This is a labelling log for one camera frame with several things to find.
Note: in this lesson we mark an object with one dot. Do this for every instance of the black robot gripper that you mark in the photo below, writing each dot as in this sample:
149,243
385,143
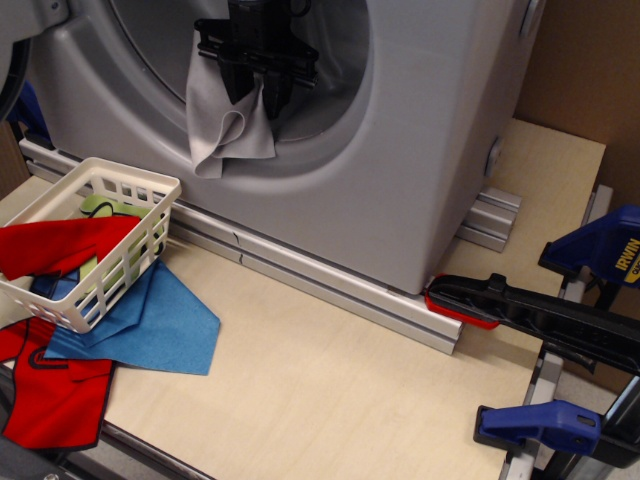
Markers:
257,38

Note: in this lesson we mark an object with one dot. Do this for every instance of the grey cloth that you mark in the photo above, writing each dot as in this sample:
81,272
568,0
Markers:
218,129

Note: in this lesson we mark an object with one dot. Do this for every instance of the white plastic laundry basket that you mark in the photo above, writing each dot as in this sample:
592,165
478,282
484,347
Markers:
100,288

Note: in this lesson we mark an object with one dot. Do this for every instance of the grey toy washing machine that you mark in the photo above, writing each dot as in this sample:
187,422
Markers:
376,165

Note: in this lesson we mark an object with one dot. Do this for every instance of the light green cloth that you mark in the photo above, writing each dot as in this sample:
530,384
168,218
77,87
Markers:
97,206

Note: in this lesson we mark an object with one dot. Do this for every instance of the blue cloth on table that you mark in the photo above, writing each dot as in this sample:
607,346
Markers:
158,324

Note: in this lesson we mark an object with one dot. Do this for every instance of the short aluminium extrusion block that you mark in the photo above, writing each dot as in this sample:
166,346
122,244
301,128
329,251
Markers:
491,218

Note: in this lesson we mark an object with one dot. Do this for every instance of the red cloth in basket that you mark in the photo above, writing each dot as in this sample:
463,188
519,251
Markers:
60,246

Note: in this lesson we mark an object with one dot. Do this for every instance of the brown cardboard panel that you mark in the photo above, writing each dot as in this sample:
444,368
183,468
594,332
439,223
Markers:
583,79

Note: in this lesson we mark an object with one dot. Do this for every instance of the red cloth with black trim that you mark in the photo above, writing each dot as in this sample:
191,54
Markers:
59,404

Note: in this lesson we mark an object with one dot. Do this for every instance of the blue Irwin clamp upper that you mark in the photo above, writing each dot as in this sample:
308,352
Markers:
608,246

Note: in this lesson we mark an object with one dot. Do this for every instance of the black and red clamp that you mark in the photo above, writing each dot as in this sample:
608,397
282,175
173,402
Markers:
572,330

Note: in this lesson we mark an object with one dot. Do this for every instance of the blue clamp lower jaw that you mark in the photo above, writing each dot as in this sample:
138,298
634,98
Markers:
559,425

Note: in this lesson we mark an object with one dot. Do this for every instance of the long aluminium extrusion rail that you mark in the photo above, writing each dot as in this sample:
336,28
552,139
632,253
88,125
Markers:
400,312

